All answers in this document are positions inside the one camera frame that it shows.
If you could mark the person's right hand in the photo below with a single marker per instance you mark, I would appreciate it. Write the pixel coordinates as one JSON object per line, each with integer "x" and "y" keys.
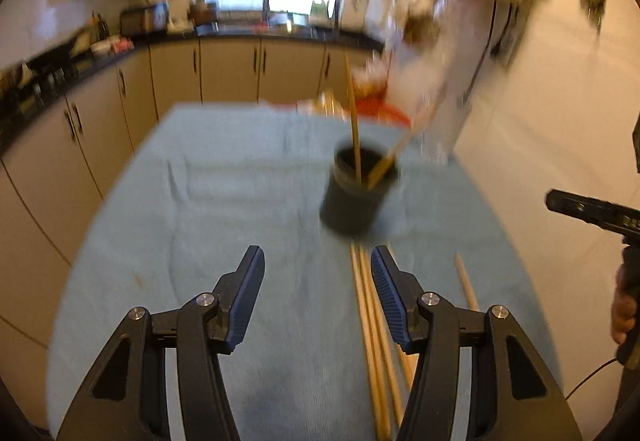
{"x": 626, "y": 311}

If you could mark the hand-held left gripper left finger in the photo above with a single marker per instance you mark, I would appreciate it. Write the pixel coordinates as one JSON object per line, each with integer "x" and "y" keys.
{"x": 245, "y": 306}

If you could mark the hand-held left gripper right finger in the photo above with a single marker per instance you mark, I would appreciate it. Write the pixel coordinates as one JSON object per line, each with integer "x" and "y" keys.
{"x": 390, "y": 301}

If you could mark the red and white plastic bag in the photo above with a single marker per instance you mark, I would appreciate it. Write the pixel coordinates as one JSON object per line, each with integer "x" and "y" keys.
{"x": 382, "y": 110}

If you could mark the light blue table cloth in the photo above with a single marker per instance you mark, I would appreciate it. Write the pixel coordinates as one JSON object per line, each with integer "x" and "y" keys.
{"x": 200, "y": 221}

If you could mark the dark utensil holder cup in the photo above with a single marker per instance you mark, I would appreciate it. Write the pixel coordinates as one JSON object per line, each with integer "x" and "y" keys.
{"x": 350, "y": 208}

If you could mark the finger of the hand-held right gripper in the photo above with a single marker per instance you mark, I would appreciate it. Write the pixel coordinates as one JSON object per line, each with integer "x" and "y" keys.
{"x": 590, "y": 211}

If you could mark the beige kitchen cabinets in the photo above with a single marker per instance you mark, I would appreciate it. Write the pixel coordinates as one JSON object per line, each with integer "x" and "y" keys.
{"x": 50, "y": 161}

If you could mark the black kitchen countertop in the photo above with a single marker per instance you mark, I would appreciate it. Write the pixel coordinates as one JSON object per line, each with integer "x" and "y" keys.
{"x": 165, "y": 37}

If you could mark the wooden chopstick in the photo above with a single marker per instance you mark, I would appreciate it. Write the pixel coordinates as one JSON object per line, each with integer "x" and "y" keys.
{"x": 467, "y": 283}
{"x": 370, "y": 351}
{"x": 407, "y": 368}
{"x": 353, "y": 121}
{"x": 384, "y": 356}
{"x": 387, "y": 163}

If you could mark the clear glass pitcher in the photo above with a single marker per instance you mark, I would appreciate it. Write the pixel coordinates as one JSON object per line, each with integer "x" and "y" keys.
{"x": 450, "y": 71}

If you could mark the silver countertop oven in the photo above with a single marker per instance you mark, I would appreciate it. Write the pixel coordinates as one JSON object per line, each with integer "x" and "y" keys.
{"x": 142, "y": 18}

